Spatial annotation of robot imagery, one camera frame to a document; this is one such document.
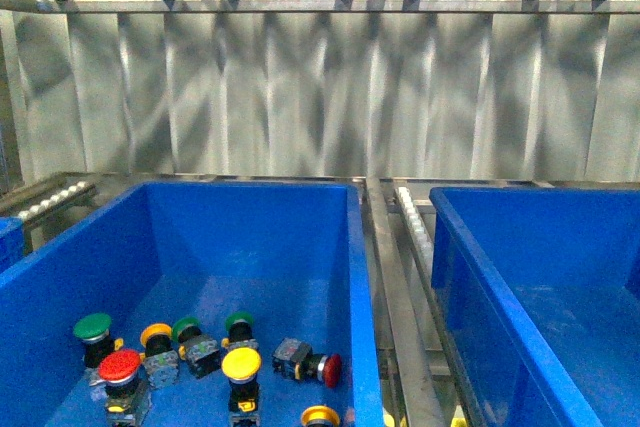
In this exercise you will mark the green button right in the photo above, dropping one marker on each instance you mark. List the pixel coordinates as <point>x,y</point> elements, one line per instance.
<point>239,328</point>

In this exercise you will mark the green button middle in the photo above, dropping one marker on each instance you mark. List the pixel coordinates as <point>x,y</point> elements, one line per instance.
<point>200,351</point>

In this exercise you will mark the blue bin with buttons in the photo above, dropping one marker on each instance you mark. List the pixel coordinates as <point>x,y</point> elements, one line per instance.
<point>293,256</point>

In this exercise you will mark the green button far left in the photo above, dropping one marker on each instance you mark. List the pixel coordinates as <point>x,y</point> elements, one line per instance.
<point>94,332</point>

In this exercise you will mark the metal divider rail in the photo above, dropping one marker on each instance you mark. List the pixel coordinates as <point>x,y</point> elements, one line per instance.
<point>422,406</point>

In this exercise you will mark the yellow button front edge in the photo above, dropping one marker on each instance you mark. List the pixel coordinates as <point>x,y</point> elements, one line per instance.
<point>320,416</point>

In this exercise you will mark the yellow button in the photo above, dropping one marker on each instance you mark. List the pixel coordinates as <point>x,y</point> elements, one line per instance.
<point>241,367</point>
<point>159,359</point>

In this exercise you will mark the blue bin far left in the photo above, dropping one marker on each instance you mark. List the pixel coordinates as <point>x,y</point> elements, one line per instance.
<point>11,242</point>

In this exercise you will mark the white roller track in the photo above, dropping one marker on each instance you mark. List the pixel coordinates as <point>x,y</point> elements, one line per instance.
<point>416,226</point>
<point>58,202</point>

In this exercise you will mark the green button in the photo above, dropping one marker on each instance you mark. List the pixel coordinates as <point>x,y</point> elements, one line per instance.
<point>239,328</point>
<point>200,351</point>
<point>94,332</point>

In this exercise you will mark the empty blue target bin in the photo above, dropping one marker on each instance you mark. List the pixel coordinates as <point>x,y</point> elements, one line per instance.
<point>539,290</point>

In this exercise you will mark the red button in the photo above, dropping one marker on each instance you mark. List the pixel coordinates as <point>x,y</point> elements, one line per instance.
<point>128,394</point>

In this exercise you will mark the white roller track centre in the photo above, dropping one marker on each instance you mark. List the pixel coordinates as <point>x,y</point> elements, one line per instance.
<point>416,226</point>

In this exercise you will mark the red button lying sideways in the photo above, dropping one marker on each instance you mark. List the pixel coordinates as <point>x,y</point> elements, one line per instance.
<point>296,360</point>

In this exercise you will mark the white roller track left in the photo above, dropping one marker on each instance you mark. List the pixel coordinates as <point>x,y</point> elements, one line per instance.
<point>58,202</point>

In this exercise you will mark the yellow button tilted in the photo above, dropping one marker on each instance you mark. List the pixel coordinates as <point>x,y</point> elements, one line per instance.
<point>159,359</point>

